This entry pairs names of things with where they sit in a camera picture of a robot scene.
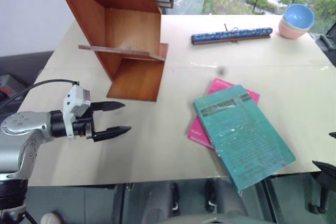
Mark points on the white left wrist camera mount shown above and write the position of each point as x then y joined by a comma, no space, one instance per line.
68,108

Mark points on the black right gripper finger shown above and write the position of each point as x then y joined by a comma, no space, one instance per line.
333,134

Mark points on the blue patterned rolled scroll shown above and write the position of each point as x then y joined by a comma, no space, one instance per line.
231,34

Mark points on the blue bowl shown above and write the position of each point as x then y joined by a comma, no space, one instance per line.
299,16

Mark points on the red and black tool case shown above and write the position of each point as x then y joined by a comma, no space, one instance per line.
10,87

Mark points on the dark rounded shape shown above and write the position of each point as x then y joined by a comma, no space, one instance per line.
155,200

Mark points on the black office chair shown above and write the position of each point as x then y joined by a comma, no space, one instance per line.
328,48

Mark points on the pink bowl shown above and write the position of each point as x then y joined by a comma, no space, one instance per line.
290,33

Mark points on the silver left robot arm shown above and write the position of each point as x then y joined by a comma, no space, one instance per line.
25,125

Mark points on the teal paperback book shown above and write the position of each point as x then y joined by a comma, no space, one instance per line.
241,134

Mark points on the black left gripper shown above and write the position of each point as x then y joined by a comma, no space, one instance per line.
88,123

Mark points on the brown wooden bookshelf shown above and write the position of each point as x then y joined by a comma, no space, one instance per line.
131,30

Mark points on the pink paperback book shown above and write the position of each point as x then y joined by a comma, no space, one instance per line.
198,127

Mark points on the beige round object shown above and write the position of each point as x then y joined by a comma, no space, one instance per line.
52,218

